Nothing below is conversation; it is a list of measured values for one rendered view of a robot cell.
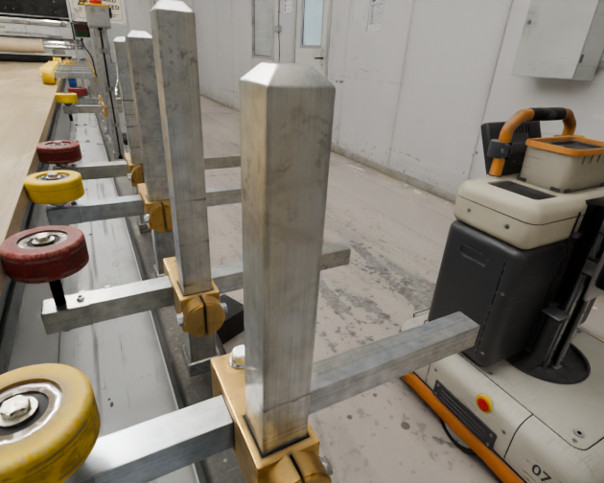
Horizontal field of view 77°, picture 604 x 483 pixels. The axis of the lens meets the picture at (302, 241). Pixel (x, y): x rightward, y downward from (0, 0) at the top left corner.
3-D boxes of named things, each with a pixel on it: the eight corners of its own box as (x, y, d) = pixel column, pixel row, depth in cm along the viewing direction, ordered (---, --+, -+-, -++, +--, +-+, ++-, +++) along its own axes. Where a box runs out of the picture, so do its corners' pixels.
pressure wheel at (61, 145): (67, 201, 82) (55, 147, 77) (39, 195, 84) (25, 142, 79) (97, 191, 89) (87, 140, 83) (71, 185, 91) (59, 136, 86)
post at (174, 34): (211, 369, 59) (185, 4, 38) (218, 384, 56) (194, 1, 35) (188, 376, 57) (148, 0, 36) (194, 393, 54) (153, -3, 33)
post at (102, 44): (126, 155, 155) (106, 28, 135) (127, 158, 151) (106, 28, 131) (113, 155, 153) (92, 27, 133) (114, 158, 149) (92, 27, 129)
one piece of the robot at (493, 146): (476, 200, 115) (467, 125, 113) (547, 189, 130) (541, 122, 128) (511, 196, 104) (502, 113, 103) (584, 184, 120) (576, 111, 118)
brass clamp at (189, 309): (202, 279, 60) (200, 250, 58) (230, 331, 49) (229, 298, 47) (161, 287, 57) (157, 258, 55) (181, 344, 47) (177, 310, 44)
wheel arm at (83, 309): (338, 260, 67) (340, 238, 65) (349, 268, 65) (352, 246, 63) (49, 324, 48) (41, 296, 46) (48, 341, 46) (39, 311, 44)
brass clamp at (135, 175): (150, 171, 97) (148, 151, 95) (159, 187, 87) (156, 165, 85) (124, 172, 95) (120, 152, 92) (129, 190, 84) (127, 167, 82)
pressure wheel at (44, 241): (40, 351, 42) (11, 260, 37) (16, 319, 47) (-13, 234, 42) (112, 318, 48) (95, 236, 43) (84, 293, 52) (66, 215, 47)
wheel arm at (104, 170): (241, 166, 105) (241, 150, 103) (245, 170, 102) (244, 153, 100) (57, 182, 86) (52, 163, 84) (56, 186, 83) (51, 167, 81)
